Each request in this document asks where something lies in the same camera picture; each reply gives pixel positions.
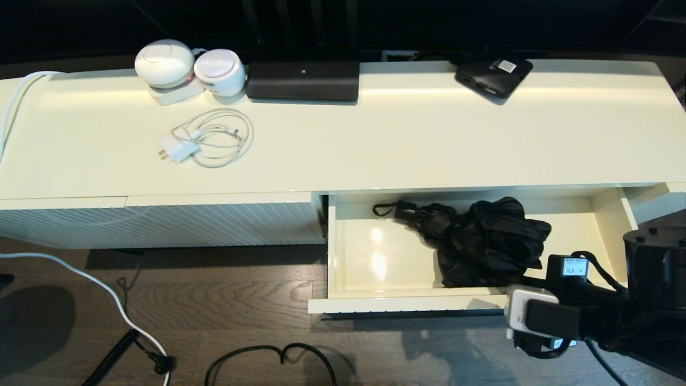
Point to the white fluted drawer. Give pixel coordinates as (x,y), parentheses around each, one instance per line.
(375,257)

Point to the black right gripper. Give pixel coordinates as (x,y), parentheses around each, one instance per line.
(595,308)

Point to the small white round speaker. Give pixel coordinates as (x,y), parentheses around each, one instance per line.
(220,71)

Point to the large white round speaker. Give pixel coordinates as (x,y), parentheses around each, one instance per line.
(162,63)

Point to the flat white base box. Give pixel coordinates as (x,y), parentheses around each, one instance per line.
(174,96)

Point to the white ribbed tv cabinet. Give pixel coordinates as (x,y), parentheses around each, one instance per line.
(321,150)

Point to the white plug charger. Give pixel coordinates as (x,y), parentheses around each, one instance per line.
(178,148)

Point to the black rectangular router box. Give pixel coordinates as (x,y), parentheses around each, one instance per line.
(303,81)

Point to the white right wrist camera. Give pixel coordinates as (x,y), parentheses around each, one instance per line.
(517,311)

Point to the black set-top box with label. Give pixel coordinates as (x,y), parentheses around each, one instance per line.
(492,78)

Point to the black angled power plug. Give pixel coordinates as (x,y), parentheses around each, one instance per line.
(163,364)

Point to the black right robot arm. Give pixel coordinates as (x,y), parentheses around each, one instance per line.
(654,279)

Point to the white VLA label tag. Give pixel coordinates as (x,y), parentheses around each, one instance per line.
(574,266)

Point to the black folding umbrella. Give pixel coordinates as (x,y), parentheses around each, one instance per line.
(482,241)

